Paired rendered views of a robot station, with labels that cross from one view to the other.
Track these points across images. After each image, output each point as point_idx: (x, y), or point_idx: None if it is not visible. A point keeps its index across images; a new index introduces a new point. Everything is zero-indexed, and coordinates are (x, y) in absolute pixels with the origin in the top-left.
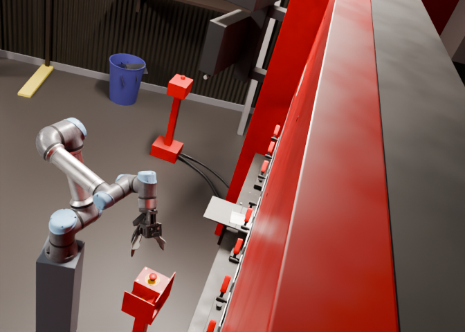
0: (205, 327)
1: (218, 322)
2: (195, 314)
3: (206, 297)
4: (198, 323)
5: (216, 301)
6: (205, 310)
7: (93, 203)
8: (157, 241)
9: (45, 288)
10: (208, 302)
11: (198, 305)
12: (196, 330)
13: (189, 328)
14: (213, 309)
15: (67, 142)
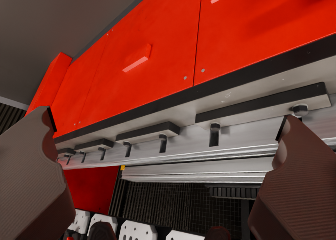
0: (238, 115)
1: (264, 118)
2: (254, 84)
3: (319, 70)
4: (242, 94)
5: (309, 101)
6: (279, 87)
7: None
8: (281, 162)
9: None
10: (305, 80)
11: (280, 75)
12: (229, 99)
13: (221, 93)
14: (284, 106)
15: None
